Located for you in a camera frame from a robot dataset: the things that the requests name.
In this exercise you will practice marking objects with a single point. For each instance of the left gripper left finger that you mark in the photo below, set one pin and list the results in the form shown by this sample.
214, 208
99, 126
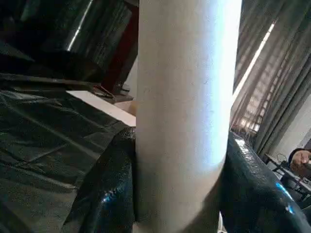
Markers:
109, 189

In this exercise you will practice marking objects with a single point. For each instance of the person in background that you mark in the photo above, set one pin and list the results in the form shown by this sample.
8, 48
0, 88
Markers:
301, 159

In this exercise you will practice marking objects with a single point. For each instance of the white plastic table leg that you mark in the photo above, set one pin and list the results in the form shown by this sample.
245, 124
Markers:
182, 97

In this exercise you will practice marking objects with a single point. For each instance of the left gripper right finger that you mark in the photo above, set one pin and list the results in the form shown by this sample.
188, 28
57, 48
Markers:
255, 194

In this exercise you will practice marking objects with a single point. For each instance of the dark red panel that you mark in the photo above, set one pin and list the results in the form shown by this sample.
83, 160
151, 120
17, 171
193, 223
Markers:
121, 55

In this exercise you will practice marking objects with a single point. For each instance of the black flat monitor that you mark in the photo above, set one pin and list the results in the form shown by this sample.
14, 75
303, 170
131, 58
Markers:
48, 29

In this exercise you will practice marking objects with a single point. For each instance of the grey pleated curtain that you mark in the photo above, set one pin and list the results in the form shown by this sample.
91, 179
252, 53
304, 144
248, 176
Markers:
286, 85

